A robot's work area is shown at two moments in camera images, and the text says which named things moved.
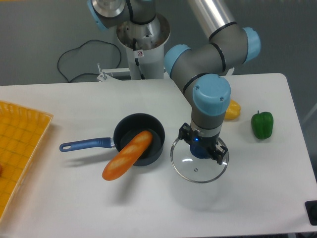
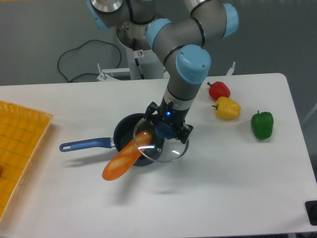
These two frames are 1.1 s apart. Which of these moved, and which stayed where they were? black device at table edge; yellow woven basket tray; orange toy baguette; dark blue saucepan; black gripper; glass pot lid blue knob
Moved: glass pot lid blue knob; black gripper
Stayed: dark blue saucepan; black device at table edge; orange toy baguette; yellow woven basket tray
